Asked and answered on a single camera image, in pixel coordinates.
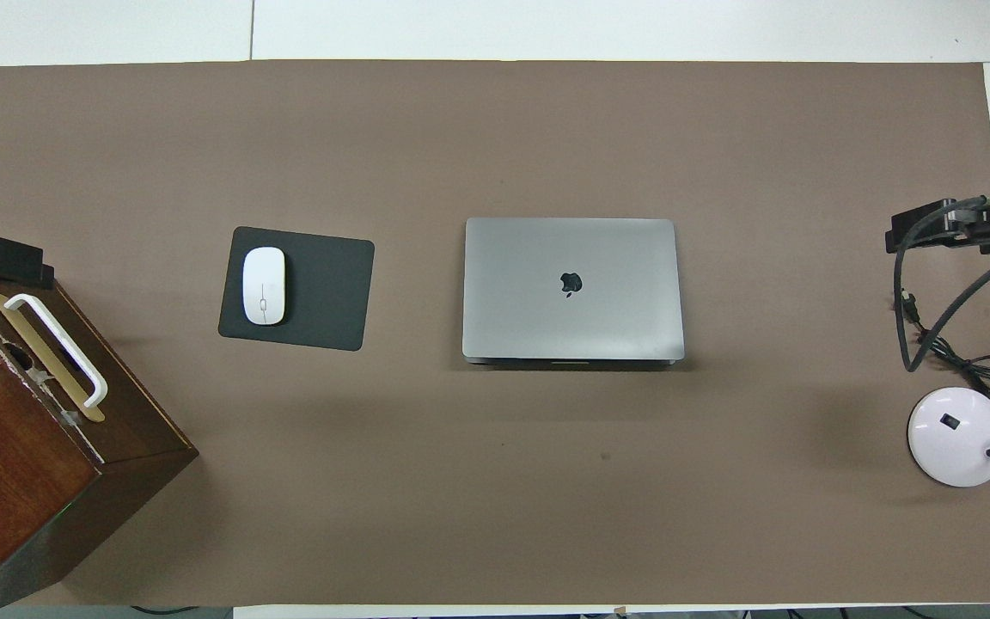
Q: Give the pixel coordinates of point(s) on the black mouse pad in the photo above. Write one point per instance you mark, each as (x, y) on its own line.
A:
(327, 292)

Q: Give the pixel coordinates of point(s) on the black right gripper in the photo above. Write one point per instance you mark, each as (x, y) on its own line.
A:
(980, 228)

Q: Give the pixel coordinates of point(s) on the white computer mouse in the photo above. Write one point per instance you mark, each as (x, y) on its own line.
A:
(264, 284)

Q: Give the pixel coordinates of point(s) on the white desk lamp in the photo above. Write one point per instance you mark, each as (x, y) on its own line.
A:
(950, 438)

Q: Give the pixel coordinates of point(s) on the large brown table mat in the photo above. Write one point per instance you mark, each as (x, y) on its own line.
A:
(495, 481)

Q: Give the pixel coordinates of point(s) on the dark brown wooden box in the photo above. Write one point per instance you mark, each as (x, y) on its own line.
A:
(5, 464)

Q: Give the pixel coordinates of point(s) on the silver grey laptop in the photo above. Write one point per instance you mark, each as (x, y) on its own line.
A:
(572, 284)

